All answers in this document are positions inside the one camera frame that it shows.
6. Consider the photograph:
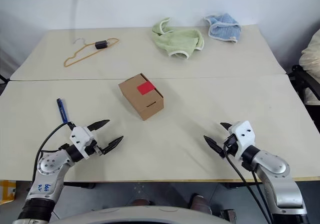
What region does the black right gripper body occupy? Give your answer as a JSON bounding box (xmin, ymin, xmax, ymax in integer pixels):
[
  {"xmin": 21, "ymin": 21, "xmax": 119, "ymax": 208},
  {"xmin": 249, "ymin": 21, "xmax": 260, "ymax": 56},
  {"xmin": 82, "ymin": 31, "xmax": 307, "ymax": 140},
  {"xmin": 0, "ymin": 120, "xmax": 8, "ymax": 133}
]
[{"xmin": 223, "ymin": 133, "xmax": 239, "ymax": 158}]

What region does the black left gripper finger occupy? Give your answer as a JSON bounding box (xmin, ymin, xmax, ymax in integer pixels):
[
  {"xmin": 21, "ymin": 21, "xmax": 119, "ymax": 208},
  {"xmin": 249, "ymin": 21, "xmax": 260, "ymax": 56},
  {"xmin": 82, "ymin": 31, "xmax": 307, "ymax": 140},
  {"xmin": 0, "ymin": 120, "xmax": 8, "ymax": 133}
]
[
  {"xmin": 99, "ymin": 135, "xmax": 125, "ymax": 156},
  {"xmin": 87, "ymin": 119, "xmax": 111, "ymax": 133}
]

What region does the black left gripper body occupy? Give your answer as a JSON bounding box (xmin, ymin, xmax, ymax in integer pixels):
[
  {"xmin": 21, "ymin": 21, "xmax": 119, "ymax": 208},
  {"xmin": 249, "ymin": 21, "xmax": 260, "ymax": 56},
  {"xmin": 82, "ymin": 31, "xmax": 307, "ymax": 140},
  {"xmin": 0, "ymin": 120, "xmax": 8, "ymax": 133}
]
[{"xmin": 84, "ymin": 139, "xmax": 105, "ymax": 158}]

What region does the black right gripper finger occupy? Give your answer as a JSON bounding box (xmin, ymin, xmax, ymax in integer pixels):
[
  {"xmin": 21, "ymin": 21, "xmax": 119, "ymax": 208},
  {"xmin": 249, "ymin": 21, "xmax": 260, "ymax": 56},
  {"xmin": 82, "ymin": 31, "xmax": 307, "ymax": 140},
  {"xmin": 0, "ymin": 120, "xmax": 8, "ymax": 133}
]
[
  {"xmin": 219, "ymin": 122, "xmax": 235, "ymax": 133},
  {"xmin": 203, "ymin": 135, "xmax": 226, "ymax": 159}
]

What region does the brown cardboard box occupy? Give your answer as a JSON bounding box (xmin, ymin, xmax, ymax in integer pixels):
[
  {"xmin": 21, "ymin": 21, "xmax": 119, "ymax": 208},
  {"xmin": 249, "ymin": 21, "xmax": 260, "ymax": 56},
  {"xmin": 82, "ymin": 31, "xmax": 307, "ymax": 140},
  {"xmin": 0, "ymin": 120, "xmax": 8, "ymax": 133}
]
[{"xmin": 118, "ymin": 72, "xmax": 165, "ymax": 121}]

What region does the red tape strip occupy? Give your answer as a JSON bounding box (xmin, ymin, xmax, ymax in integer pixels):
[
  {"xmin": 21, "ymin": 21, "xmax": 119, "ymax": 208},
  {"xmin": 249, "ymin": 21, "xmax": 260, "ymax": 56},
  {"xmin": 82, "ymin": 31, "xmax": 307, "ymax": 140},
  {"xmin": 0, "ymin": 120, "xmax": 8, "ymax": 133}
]
[{"xmin": 136, "ymin": 82, "xmax": 156, "ymax": 95}]

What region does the dark rounded shape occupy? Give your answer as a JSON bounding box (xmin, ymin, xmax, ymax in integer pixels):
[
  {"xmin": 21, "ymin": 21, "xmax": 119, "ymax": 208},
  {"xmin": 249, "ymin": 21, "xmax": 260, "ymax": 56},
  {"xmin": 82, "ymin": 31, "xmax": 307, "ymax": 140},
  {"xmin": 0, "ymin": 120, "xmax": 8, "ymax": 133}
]
[{"xmin": 191, "ymin": 193, "xmax": 213, "ymax": 215}]

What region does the black power adapter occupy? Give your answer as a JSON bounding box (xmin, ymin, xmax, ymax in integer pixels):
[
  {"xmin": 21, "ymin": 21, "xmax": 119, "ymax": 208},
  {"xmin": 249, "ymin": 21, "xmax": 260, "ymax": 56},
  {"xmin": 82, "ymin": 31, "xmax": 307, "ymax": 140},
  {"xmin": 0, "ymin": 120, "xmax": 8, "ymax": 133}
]
[{"xmin": 94, "ymin": 40, "xmax": 109, "ymax": 50}]

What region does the black office chair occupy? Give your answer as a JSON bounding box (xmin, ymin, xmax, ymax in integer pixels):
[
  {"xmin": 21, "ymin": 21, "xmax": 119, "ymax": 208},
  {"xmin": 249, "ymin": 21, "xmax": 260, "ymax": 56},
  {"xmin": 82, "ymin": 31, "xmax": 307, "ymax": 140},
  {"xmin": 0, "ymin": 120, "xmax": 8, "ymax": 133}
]
[{"xmin": 287, "ymin": 64, "xmax": 320, "ymax": 135}]

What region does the blue towel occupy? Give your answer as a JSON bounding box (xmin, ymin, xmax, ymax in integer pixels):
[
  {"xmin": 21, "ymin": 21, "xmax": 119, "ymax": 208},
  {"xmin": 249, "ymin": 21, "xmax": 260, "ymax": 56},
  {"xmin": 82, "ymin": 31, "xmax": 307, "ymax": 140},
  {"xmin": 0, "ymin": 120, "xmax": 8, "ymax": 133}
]
[{"xmin": 204, "ymin": 12, "xmax": 243, "ymax": 44}]

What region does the green towel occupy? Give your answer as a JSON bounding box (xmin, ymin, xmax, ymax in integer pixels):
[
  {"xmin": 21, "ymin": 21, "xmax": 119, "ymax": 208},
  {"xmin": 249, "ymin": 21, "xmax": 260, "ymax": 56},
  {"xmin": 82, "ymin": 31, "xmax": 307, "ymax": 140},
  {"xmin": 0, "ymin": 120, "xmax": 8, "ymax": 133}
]
[{"xmin": 151, "ymin": 17, "xmax": 205, "ymax": 60}]

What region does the person in cream clothing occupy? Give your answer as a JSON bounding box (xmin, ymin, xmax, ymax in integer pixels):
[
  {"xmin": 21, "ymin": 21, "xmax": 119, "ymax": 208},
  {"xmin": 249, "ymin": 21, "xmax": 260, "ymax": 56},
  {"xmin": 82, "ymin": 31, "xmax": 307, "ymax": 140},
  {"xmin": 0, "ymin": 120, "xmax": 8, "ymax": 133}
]
[{"xmin": 298, "ymin": 30, "xmax": 320, "ymax": 105}]

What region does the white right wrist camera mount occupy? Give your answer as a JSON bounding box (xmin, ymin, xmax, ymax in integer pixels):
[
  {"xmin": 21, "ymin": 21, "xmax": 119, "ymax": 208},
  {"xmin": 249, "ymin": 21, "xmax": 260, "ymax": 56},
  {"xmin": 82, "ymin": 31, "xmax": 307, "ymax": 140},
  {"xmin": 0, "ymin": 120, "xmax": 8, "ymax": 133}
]
[{"xmin": 227, "ymin": 120, "xmax": 256, "ymax": 160}]

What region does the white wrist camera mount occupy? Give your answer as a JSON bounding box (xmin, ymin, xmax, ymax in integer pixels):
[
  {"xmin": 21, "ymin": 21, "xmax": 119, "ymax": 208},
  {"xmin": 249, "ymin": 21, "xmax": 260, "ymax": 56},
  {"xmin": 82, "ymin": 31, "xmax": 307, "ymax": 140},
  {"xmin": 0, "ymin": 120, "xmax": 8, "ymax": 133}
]
[
  {"xmin": 227, "ymin": 120, "xmax": 256, "ymax": 160},
  {"xmin": 69, "ymin": 125, "xmax": 97, "ymax": 160}
]

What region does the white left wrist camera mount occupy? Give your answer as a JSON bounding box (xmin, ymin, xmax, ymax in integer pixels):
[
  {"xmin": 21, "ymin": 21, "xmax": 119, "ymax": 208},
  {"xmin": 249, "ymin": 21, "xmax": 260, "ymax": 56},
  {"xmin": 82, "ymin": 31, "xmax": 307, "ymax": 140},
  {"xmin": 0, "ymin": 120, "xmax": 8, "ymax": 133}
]
[{"xmin": 69, "ymin": 125, "xmax": 97, "ymax": 160}]

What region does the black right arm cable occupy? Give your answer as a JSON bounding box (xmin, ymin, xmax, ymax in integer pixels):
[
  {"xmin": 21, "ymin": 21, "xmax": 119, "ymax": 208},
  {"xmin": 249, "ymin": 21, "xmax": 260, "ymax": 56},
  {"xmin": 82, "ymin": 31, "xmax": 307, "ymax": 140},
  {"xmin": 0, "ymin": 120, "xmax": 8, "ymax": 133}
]
[
  {"xmin": 223, "ymin": 144, "xmax": 272, "ymax": 224},
  {"xmin": 251, "ymin": 169, "xmax": 275, "ymax": 224}
]

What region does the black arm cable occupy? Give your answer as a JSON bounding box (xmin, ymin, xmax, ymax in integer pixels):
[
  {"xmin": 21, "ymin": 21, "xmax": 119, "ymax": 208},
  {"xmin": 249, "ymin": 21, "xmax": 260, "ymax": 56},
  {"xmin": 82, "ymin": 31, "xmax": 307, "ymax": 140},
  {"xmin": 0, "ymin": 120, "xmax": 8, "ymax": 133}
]
[
  {"xmin": 31, "ymin": 121, "xmax": 76, "ymax": 185},
  {"xmin": 223, "ymin": 144, "xmax": 272, "ymax": 224},
  {"xmin": 251, "ymin": 169, "xmax": 275, "ymax": 224}
]

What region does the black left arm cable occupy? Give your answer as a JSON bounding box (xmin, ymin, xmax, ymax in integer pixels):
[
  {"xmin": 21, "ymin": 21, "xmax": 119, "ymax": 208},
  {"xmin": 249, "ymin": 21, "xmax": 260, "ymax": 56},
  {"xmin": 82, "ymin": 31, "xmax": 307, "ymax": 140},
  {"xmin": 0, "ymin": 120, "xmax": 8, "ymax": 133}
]
[{"xmin": 31, "ymin": 121, "xmax": 76, "ymax": 185}]

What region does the yellow wire clothes hanger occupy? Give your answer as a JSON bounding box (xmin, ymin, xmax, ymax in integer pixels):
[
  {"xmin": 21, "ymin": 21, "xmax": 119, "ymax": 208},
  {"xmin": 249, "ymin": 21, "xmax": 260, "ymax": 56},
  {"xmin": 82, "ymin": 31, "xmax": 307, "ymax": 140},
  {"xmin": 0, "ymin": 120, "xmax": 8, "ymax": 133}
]
[{"xmin": 63, "ymin": 37, "xmax": 120, "ymax": 68}]

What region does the metal caster bracket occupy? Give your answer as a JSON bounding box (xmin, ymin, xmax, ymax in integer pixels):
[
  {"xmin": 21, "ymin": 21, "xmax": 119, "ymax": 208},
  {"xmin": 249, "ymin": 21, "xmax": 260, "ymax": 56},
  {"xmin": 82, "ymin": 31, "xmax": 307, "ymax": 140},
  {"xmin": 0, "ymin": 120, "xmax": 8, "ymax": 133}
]
[{"xmin": 221, "ymin": 209, "xmax": 237, "ymax": 224}]

